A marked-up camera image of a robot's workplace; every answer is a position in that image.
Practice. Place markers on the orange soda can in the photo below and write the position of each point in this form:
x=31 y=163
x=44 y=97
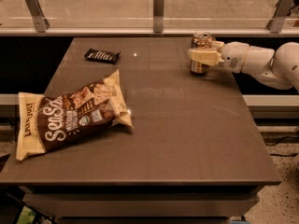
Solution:
x=200 y=41

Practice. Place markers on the glass railing panel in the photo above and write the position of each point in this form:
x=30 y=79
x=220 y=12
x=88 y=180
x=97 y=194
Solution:
x=190 y=14

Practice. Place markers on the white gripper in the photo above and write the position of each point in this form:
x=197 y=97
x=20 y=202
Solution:
x=234 y=56

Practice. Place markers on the metal railing bracket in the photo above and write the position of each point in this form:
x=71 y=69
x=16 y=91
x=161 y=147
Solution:
x=283 y=9
x=40 y=22
x=158 y=16

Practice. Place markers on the brown chips bag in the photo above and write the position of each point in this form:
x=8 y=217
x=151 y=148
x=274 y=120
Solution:
x=50 y=123

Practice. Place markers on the left metal railing bracket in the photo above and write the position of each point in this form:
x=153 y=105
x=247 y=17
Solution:
x=40 y=22

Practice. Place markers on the green item under table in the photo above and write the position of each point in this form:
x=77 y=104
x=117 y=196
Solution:
x=28 y=215

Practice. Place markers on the right metal railing bracket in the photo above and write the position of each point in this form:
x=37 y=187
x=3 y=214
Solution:
x=283 y=9

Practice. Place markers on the middle metal railing bracket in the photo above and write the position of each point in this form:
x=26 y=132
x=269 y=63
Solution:
x=158 y=16

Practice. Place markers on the black candy bar wrapper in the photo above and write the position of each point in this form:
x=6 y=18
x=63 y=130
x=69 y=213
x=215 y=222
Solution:
x=101 y=56

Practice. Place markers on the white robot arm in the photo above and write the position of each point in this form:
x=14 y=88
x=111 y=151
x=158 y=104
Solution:
x=275 y=68

